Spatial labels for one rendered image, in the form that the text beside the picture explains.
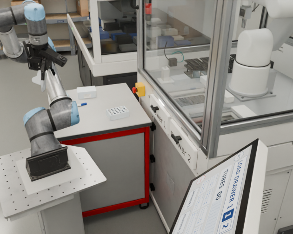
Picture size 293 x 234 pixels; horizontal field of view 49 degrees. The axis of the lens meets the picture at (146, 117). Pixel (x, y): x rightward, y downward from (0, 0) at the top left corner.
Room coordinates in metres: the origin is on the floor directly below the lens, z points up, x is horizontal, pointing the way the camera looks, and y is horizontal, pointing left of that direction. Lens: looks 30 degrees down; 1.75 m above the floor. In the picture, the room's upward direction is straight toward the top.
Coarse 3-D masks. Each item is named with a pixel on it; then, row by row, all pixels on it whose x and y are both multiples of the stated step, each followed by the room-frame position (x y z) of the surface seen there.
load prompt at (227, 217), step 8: (240, 160) 0.77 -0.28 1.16; (240, 168) 0.73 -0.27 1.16; (232, 176) 0.72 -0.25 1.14; (240, 176) 0.68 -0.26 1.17; (232, 184) 0.68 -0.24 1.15; (240, 184) 0.65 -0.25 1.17; (232, 192) 0.64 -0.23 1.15; (232, 200) 0.60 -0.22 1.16; (224, 208) 0.59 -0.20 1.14; (232, 208) 0.57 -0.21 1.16; (224, 216) 0.56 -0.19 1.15; (232, 216) 0.54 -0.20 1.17; (224, 224) 0.53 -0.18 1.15; (232, 224) 0.51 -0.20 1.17; (224, 232) 0.50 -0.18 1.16
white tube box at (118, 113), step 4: (112, 108) 1.77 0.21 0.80; (116, 108) 1.78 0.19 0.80; (124, 108) 1.78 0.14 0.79; (108, 112) 1.72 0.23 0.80; (116, 112) 1.72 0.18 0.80; (120, 112) 1.73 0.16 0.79; (124, 112) 1.72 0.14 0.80; (128, 112) 1.73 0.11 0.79; (108, 116) 1.71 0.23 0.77; (112, 116) 1.69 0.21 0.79; (116, 116) 1.70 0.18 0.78; (120, 116) 1.71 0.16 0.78; (124, 116) 1.72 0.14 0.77; (128, 116) 1.73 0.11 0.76; (112, 120) 1.68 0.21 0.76
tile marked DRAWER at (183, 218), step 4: (188, 212) 0.70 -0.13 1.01; (180, 216) 0.71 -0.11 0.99; (184, 216) 0.69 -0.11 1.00; (188, 216) 0.68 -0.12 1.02; (180, 220) 0.69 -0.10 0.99; (184, 220) 0.67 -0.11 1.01; (180, 224) 0.67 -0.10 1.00; (184, 224) 0.65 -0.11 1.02; (176, 228) 0.66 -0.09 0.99; (180, 228) 0.64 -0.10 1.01; (176, 232) 0.64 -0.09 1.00; (180, 232) 0.63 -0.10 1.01
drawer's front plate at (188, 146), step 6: (174, 126) 1.35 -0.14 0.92; (174, 132) 1.35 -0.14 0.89; (180, 132) 1.29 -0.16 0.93; (186, 138) 1.23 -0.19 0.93; (174, 144) 1.34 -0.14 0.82; (180, 144) 1.27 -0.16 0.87; (186, 144) 1.21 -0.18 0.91; (192, 144) 1.19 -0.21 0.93; (180, 150) 1.27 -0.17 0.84; (186, 150) 1.21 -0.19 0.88; (192, 150) 1.16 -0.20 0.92; (186, 156) 1.20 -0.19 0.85; (192, 156) 1.15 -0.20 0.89; (192, 162) 1.15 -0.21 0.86; (192, 168) 1.14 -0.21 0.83
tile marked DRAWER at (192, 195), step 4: (196, 188) 0.81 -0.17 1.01; (192, 192) 0.81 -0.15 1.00; (196, 192) 0.78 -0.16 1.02; (188, 196) 0.80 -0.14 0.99; (192, 196) 0.78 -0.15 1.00; (188, 200) 0.77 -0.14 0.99; (192, 200) 0.75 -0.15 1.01; (188, 204) 0.75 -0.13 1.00; (192, 204) 0.73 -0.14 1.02; (184, 208) 0.74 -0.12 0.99
